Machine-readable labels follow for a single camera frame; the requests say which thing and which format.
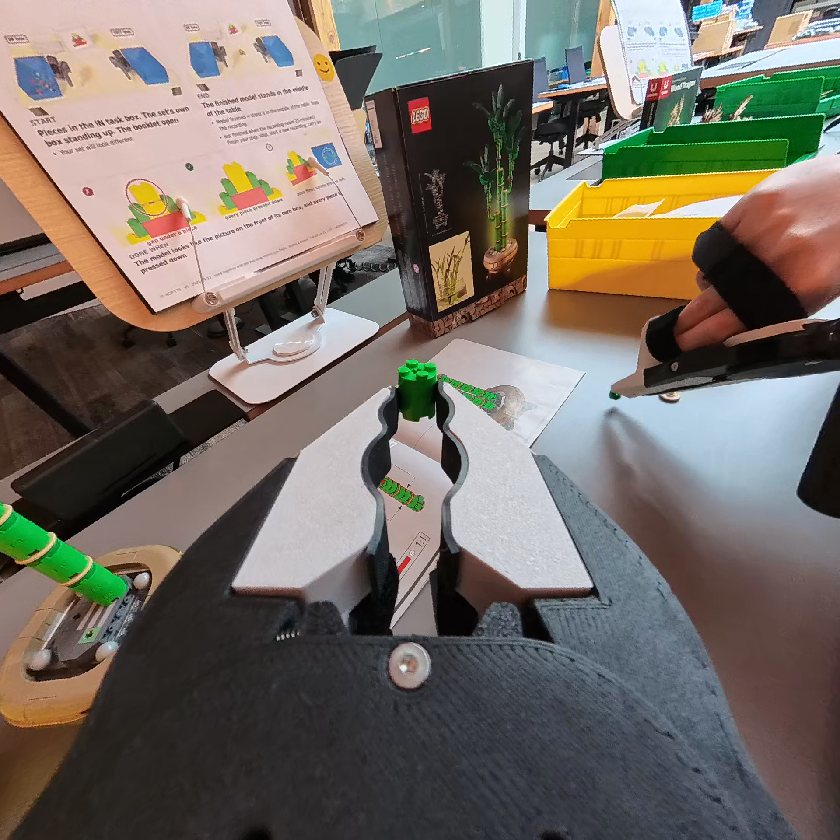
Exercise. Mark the instruction sheet on stand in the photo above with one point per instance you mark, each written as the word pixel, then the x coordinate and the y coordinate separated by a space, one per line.
pixel 59 236

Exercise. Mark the green round brick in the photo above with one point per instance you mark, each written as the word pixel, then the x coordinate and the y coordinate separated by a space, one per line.
pixel 417 400

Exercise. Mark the black office chair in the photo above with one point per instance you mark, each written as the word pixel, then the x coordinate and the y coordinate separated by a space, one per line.
pixel 554 141

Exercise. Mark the white paper sheet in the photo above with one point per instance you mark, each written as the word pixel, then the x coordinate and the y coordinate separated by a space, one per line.
pixel 656 210

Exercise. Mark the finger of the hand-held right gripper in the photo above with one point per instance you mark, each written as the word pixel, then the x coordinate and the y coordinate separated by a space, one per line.
pixel 774 334
pixel 669 384

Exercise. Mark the green toy bamboo stalk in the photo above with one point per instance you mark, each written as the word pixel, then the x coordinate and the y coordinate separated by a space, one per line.
pixel 59 558

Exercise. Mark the open instruction booklet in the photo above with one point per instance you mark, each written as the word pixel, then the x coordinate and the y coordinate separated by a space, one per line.
pixel 531 387

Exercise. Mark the background document stand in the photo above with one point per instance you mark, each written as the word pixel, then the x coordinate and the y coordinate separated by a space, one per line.
pixel 649 46

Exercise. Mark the yellow plastic bin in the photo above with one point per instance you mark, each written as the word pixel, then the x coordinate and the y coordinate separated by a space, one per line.
pixel 617 256

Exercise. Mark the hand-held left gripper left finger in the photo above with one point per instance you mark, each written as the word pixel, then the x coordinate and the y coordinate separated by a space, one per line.
pixel 308 525

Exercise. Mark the grey desk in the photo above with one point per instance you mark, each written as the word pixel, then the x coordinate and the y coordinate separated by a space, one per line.
pixel 656 525

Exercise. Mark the black bamboo set box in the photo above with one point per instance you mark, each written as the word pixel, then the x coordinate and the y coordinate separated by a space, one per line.
pixel 453 197

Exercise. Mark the black angular board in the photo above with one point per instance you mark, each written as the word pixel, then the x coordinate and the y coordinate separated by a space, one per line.
pixel 354 72

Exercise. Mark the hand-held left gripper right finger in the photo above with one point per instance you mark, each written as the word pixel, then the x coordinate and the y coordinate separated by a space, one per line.
pixel 518 525

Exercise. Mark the green plastic bin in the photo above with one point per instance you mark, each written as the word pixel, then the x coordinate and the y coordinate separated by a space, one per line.
pixel 768 95
pixel 689 154

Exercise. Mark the yellow smiley sticker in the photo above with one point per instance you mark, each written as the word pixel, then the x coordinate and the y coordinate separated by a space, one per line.
pixel 323 66

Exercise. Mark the person's right hand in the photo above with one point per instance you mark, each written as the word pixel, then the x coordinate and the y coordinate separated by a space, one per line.
pixel 794 229

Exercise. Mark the wooden pillar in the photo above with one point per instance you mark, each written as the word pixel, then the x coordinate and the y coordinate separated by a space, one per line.
pixel 318 23

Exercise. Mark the black electronic box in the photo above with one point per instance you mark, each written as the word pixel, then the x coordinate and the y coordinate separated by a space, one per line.
pixel 98 459

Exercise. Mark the dark box with plant print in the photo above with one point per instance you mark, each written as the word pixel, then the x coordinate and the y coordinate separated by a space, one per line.
pixel 673 98

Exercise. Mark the tan toy brick pot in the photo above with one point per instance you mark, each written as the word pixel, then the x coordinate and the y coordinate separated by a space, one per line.
pixel 39 695

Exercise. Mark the white stand base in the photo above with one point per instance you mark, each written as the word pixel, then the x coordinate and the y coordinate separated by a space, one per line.
pixel 321 341

